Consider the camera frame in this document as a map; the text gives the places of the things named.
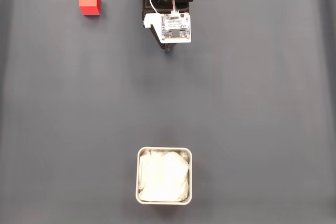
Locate red cube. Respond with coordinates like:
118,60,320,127
78,0,102,16

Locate square metal box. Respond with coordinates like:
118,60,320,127
135,147,193,206

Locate dark grey table mat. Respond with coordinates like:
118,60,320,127
0,0,336,224

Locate white crumpled tissue paper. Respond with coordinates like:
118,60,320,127
138,150,190,202

